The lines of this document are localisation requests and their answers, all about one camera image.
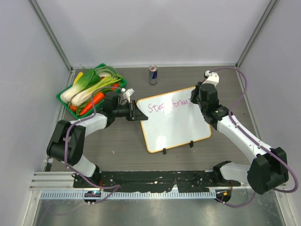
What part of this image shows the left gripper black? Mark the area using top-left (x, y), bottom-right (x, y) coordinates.
top-left (113, 101), bottom-right (148, 121)

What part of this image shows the whiteboard with orange frame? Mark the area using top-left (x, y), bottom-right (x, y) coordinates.
top-left (137, 87), bottom-right (212, 153)

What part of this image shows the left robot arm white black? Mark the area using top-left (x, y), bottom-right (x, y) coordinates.
top-left (46, 92), bottom-right (148, 188)

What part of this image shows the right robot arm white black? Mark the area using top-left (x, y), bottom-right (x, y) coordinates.
top-left (190, 82), bottom-right (289, 194)

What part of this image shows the red tomato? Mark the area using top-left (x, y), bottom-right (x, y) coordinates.
top-left (112, 83), bottom-right (119, 91)

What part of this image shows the orange carrot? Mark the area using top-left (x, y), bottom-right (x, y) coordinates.
top-left (79, 92), bottom-right (105, 116)

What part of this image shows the bok choy right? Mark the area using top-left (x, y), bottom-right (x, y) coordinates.
top-left (71, 74), bottom-right (123, 107)

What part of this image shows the bok choy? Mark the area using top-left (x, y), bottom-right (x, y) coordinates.
top-left (60, 69), bottom-right (101, 103)
top-left (71, 74), bottom-right (123, 107)

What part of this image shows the silver blue drink can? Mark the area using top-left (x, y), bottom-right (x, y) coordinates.
top-left (149, 65), bottom-right (158, 85)

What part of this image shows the green plastic basket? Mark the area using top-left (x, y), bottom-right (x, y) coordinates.
top-left (56, 64), bottom-right (127, 119)

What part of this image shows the bok choy left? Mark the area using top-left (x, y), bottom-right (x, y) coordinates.
top-left (60, 69), bottom-right (101, 103)

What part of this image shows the yellow vegetable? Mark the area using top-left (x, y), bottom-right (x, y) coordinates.
top-left (73, 72), bottom-right (84, 85)

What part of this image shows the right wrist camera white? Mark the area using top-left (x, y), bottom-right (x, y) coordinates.
top-left (202, 71), bottom-right (220, 87)

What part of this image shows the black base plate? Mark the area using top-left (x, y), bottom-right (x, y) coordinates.
top-left (72, 169), bottom-right (242, 193)

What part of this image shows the aluminium frame post right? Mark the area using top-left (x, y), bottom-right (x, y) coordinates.
top-left (235, 0), bottom-right (279, 67)

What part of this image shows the aluminium frame post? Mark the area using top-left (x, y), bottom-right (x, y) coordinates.
top-left (28, 0), bottom-right (73, 72)
top-left (235, 0), bottom-right (279, 67)

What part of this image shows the aluminium rail left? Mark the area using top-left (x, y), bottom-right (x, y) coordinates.
top-left (29, 171), bottom-right (78, 190)

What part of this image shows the white slotted cable duct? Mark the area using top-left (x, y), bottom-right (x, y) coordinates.
top-left (40, 190), bottom-right (216, 201)

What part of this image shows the aluminium frame post left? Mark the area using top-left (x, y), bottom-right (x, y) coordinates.
top-left (28, 0), bottom-right (73, 72)

